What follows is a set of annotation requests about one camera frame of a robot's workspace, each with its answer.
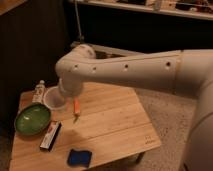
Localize metal pole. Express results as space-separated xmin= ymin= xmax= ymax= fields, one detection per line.
xmin=74 ymin=0 xmax=85 ymax=44

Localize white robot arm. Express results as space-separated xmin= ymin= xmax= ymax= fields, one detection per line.
xmin=55 ymin=44 xmax=213 ymax=171

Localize wooden shelf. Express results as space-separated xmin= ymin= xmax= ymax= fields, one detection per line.
xmin=68 ymin=0 xmax=213 ymax=22

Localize green ceramic bowl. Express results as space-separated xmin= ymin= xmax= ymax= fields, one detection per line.
xmin=14 ymin=103 xmax=51 ymax=136

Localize white plastic bottle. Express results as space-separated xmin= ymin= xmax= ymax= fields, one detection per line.
xmin=32 ymin=80 xmax=45 ymax=103

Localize blue sponge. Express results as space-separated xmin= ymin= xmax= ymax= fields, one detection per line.
xmin=67 ymin=149 xmax=92 ymax=168

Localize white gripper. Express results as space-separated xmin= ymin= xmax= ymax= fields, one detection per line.
xmin=58 ymin=79 xmax=83 ymax=98

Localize white ceramic cup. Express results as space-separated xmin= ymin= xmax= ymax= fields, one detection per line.
xmin=43 ymin=86 xmax=66 ymax=110

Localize orange carrot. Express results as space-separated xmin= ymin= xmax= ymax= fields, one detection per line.
xmin=73 ymin=98 xmax=81 ymax=123

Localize grey long case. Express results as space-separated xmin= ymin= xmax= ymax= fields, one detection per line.
xmin=70 ymin=40 xmax=144 ymax=59

